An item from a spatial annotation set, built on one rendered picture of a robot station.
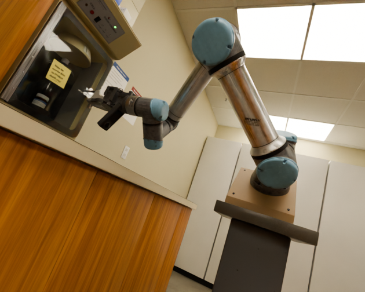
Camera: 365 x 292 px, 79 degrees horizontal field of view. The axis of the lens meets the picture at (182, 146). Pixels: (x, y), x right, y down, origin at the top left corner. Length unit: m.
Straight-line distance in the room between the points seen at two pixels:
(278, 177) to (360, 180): 3.09
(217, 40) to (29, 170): 0.57
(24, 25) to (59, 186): 0.46
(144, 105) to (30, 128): 0.37
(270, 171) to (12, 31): 0.83
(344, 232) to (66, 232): 3.29
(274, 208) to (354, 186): 2.93
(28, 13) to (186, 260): 3.35
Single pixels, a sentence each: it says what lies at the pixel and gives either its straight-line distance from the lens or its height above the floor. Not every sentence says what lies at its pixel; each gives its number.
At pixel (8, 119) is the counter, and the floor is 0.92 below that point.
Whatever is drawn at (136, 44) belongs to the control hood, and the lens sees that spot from 1.13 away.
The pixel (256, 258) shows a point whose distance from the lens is 0.85.
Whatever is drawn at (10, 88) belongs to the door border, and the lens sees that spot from 0.88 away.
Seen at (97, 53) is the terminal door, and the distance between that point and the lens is 1.08.
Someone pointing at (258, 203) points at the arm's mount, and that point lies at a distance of 0.86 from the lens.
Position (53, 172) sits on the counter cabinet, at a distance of 0.68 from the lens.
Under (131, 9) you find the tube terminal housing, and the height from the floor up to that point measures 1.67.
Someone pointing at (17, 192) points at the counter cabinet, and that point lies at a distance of 0.65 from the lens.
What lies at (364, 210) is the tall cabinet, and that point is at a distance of 3.70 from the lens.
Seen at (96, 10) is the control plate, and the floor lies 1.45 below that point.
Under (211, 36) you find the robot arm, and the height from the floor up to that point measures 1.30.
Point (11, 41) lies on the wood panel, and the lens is 0.80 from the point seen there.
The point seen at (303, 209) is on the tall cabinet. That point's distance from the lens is 3.53.
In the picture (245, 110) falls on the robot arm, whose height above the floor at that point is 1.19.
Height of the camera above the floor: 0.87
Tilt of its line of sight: 15 degrees up
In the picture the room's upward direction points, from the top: 20 degrees clockwise
